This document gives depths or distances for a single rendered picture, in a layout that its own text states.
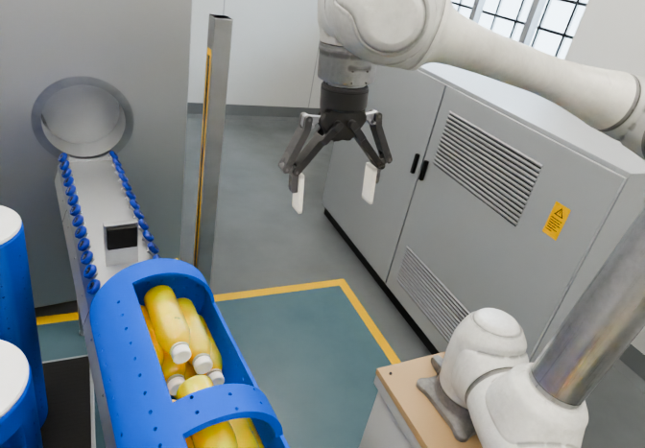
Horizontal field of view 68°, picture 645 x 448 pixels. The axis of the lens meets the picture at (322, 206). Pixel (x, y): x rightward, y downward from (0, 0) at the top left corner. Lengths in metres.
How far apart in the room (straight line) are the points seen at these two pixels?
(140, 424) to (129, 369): 0.12
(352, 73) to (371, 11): 0.22
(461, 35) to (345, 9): 0.15
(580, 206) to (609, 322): 1.22
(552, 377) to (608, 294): 0.19
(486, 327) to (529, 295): 1.19
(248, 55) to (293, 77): 0.61
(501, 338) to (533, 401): 0.18
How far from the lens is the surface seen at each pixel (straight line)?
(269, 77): 5.83
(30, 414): 1.31
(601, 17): 3.35
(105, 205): 2.04
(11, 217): 1.80
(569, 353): 0.96
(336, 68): 0.73
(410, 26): 0.53
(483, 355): 1.13
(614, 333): 0.94
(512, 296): 2.39
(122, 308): 1.13
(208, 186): 1.80
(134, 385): 1.00
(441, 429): 1.27
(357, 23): 0.53
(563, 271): 2.18
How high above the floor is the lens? 1.95
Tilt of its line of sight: 28 degrees down
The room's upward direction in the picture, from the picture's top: 12 degrees clockwise
